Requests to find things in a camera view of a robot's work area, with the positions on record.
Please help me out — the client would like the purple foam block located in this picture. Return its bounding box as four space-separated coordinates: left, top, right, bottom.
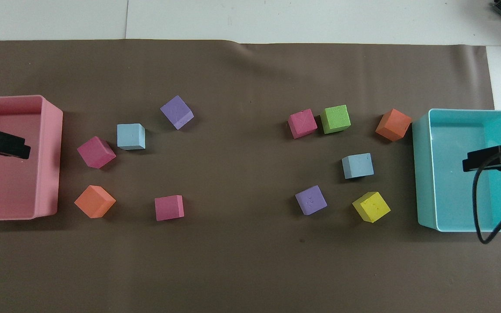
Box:
160 96 194 130
295 185 327 216

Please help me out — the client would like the light blue foam block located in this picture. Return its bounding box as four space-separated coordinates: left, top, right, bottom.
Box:
117 123 146 151
342 153 374 180

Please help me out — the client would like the pink foam block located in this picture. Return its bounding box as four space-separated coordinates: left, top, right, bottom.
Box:
287 109 318 139
154 195 185 221
77 136 117 169

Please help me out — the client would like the yellow foam block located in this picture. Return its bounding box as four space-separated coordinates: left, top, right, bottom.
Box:
352 191 391 223

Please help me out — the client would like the teal plastic bin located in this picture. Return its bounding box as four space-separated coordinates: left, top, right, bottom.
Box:
412 109 501 233

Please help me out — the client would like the pink plastic bin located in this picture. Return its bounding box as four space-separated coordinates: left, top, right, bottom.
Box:
0 95 63 222

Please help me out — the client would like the green foam block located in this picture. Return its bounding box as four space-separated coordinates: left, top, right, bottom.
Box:
320 105 351 134

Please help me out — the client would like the orange foam block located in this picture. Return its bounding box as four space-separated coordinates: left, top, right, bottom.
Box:
74 185 116 219
375 109 412 142

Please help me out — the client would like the black cable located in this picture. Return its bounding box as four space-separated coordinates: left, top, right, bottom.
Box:
472 148 501 244

